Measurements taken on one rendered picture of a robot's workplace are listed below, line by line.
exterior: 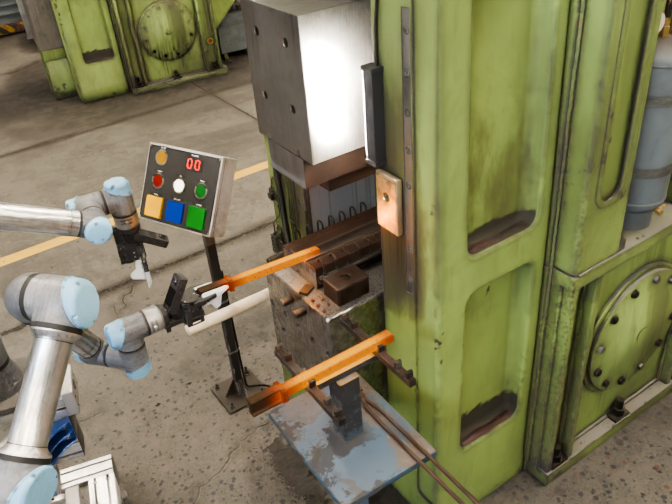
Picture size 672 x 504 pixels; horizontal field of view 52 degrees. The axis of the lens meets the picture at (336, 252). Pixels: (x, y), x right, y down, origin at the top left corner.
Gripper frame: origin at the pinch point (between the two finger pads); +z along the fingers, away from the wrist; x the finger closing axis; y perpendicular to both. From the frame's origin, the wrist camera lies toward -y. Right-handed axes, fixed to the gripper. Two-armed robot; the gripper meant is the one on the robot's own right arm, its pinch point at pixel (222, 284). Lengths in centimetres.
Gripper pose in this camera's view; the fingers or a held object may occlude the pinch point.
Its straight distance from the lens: 205.6
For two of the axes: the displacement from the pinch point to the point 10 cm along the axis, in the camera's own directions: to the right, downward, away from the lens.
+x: 5.7, 4.1, -7.2
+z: 8.2, -3.5, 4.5
